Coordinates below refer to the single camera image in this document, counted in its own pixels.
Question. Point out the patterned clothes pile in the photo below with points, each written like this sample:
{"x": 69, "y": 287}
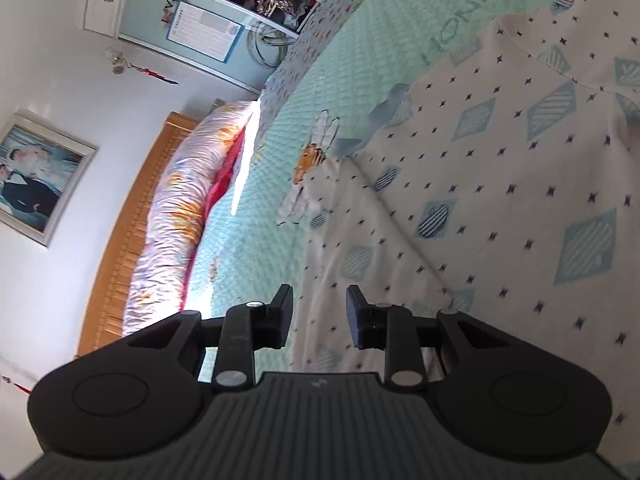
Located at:
{"x": 280, "y": 2}

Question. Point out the white star print shirt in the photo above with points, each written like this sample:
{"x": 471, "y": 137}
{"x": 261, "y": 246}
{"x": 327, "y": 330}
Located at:
{"x": 475, "y": 220}

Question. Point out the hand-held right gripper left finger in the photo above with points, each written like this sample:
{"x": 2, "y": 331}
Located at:
{"x": 282, "y": 315}

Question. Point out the brass wall lamp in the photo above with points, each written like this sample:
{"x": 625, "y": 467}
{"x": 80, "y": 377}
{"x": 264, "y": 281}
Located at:
{"x": 117, "y": 62}

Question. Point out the floral duvet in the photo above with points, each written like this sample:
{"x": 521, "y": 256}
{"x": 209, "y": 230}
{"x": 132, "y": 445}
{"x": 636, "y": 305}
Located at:
{"x": 175, "y": 210}

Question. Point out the red blanket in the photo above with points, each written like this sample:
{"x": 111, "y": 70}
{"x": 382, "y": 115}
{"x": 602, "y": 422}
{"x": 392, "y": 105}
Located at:
{"x": 225, "y": 170}

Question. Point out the mint quilted bee bedspread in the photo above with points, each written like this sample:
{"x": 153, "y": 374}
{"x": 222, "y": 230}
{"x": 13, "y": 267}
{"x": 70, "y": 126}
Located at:
{"x": 360, "y": 60}

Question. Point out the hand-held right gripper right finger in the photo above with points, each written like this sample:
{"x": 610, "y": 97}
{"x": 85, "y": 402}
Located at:
{"x": 354, "y": 317}

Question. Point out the wooden headboard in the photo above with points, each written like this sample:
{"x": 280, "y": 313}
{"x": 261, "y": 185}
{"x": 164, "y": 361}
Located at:
{"x": 120, "y": 250}

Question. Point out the framed wedding photo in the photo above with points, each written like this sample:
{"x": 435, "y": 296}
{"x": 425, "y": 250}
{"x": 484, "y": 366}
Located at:
{"x": 35, "y": 180}

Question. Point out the blue framed calendar poster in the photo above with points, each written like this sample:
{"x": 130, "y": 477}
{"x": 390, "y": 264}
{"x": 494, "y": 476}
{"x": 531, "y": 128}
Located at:
{"x": 200, "y": 30}

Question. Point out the white and teal wardrobe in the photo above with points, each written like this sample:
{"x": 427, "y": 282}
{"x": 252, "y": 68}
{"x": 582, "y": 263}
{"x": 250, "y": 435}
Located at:
{"x": 145, "y": 10}

